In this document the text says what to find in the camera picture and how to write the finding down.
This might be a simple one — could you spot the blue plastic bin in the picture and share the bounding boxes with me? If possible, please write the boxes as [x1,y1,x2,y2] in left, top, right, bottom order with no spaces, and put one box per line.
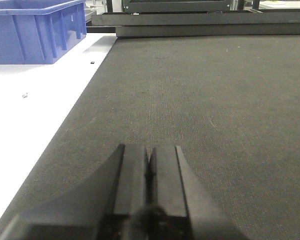
[0,0,87,65]

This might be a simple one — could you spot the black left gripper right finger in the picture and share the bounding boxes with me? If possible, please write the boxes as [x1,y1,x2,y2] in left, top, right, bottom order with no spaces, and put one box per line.
[149,146,247,240]

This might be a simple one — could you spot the black metal frame rail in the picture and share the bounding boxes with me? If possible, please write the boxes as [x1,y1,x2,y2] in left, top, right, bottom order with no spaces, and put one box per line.
[86,9,300,38]

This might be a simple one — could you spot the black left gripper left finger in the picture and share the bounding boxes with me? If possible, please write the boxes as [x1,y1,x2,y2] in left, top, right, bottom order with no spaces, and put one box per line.
[0,144,148,240]

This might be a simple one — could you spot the dark grey table mat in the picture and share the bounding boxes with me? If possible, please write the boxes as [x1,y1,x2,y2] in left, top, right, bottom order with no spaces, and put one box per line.
[0,35,300,240]

